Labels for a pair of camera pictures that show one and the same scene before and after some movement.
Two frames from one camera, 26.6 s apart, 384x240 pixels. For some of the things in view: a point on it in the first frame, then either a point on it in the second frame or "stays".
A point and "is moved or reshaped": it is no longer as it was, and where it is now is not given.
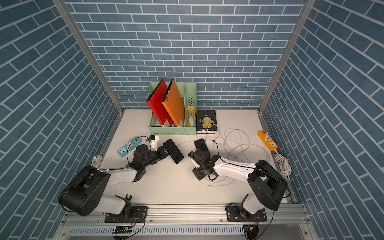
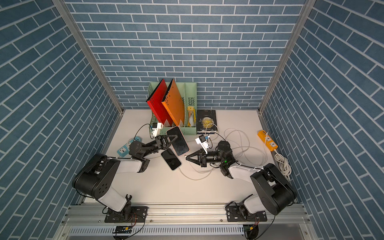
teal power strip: (130, 145) stays
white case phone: (174, 152) is moved or reshaped
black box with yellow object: (204, 117) stays
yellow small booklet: (191, 117) stays
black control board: (123, 229) stays
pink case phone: (201, 144) is moved or reshaped
